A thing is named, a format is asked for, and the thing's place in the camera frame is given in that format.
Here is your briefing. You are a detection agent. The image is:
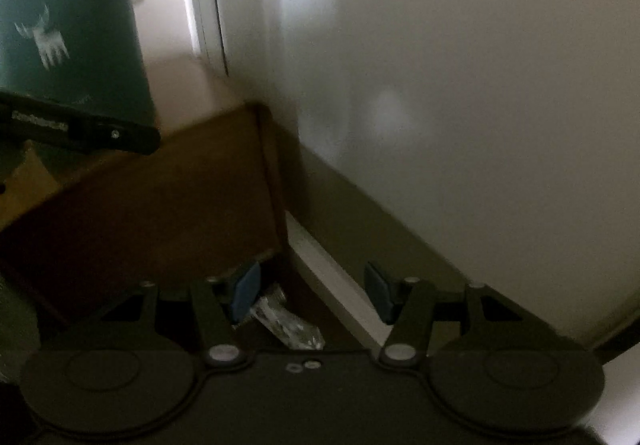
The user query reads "clear plastic wrapper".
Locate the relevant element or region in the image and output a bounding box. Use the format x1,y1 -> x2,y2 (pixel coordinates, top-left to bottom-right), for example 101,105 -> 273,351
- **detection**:
231,287 -> 326,351

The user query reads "white wardrobe door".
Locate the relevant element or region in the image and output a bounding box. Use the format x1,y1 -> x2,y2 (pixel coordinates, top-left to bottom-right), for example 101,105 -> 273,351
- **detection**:
218,0 -> 639,340

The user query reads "teal trash bin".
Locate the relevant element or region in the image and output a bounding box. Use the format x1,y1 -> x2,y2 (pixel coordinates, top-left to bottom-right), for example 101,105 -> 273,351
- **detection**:
1,0 -> 154,125

